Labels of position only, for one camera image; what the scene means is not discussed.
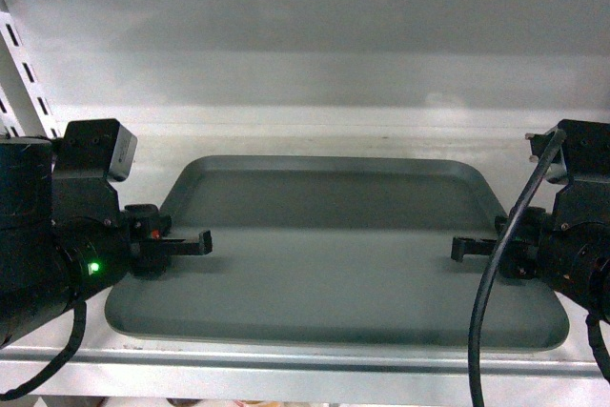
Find white slotted shelf upright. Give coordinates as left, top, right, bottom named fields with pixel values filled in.
left=1, top=0, right=62, bottom=138

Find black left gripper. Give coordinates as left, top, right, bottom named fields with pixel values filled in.
left=124, top=204, right=212, bottom=276

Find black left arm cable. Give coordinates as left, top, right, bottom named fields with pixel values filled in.
left=0, top=299, right=90, bottom=402

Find thick black right cable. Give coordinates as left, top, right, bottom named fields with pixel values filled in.
left=468, top=126, right=568, bottom=407

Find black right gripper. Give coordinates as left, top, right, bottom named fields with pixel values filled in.
left=450, top=207, right=552, bottom=286

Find grey rectangular serving tray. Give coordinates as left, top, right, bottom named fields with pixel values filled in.
left=103, top=154, right=571, bottom=350

